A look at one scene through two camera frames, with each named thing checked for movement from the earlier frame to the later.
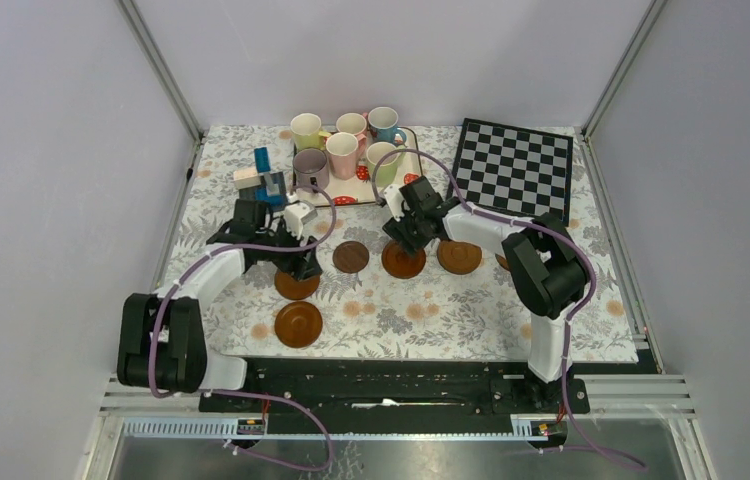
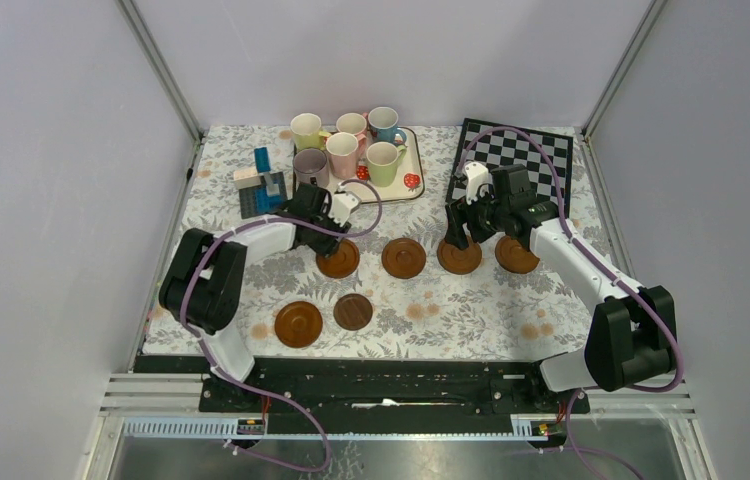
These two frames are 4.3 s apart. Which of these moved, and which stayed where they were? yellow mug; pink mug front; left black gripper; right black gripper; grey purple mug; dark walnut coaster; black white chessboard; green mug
Moved: right black gripper; left black gripper; dark walnut coaster
Stayed: pink mug front; green mug; yellow mug; grey purple mug; black white chessboard
